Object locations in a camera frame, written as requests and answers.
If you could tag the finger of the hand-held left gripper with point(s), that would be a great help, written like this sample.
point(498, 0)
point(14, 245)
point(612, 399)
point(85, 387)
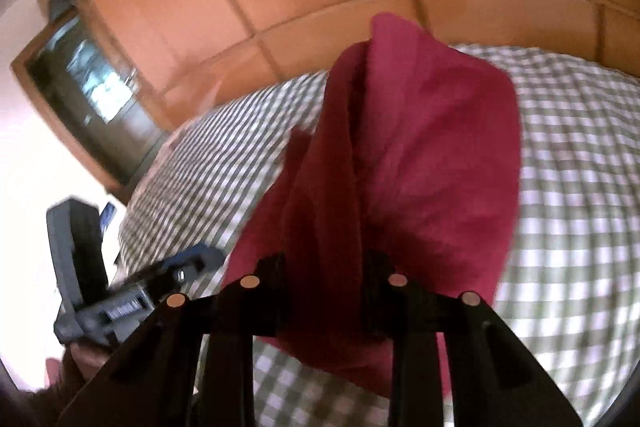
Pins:
point(107, 216)
point(197, 257)

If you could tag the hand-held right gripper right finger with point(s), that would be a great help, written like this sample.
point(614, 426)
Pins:
point(376, 299)

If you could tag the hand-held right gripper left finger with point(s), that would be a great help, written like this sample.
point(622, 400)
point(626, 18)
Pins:
point(270, 289)

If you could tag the maroon long-sleeved shirt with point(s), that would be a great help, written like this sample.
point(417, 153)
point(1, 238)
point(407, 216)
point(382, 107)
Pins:
point(425, 147)

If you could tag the person's left hand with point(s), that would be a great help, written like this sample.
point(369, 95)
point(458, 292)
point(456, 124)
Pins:
point(87, 357)

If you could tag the wooden framed glass door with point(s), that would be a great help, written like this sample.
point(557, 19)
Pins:
point(85, 92)

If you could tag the green white checked blanket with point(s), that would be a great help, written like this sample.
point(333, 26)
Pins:
point(575, 187)

